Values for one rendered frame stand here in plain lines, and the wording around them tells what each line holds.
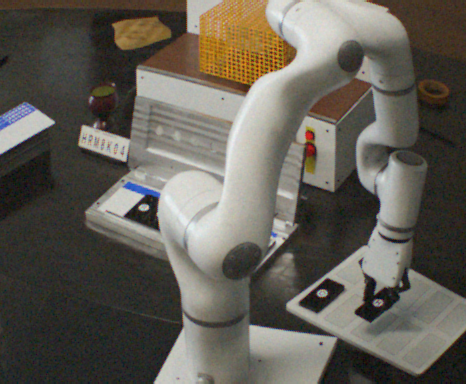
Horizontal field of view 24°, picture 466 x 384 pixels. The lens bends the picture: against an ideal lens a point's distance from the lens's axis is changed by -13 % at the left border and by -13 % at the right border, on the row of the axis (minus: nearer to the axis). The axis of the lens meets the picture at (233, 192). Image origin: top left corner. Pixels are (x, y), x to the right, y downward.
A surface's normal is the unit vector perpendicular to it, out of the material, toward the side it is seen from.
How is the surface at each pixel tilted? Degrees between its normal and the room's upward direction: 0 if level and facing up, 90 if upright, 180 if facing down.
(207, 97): 90
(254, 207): 65
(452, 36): 0
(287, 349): 0
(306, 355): 0
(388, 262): 78
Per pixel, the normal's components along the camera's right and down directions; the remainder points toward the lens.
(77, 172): -0.02, -0.82
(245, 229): 0.54, 0.06
